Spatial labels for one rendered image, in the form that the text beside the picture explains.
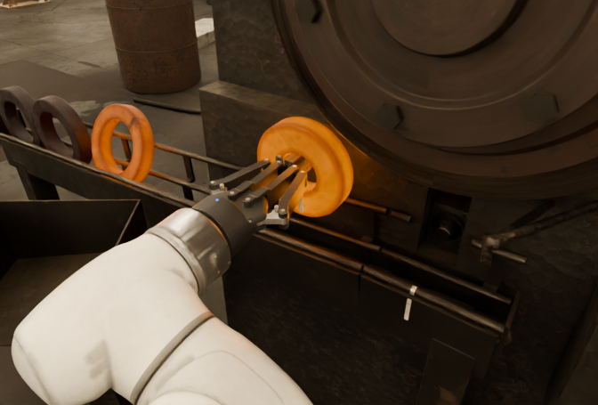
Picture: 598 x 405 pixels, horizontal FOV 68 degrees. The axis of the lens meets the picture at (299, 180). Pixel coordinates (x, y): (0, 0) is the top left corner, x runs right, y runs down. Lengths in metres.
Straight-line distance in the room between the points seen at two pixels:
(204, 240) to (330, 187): 0.22
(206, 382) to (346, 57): 0.30
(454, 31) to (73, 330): 0.38
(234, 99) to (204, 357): 0.50
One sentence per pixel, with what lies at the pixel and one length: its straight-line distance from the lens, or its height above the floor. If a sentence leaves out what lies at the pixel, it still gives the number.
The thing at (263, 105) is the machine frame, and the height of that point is 0.87.
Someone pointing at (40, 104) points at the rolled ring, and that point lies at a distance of 1.21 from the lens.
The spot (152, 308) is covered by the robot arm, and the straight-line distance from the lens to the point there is 0.42.
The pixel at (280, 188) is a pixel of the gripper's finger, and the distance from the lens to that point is 0.59.
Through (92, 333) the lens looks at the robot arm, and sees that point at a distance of 0.42.
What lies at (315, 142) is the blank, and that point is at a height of 0.88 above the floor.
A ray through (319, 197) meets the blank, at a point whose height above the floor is 0.80.
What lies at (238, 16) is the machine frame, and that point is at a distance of 0.81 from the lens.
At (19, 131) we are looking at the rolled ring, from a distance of 1.43.
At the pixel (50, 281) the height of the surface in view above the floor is 0.60.
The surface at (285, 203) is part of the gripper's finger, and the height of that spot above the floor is 0.85.
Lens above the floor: 1.16
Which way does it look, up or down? 32 degrees down
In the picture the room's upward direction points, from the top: straight up
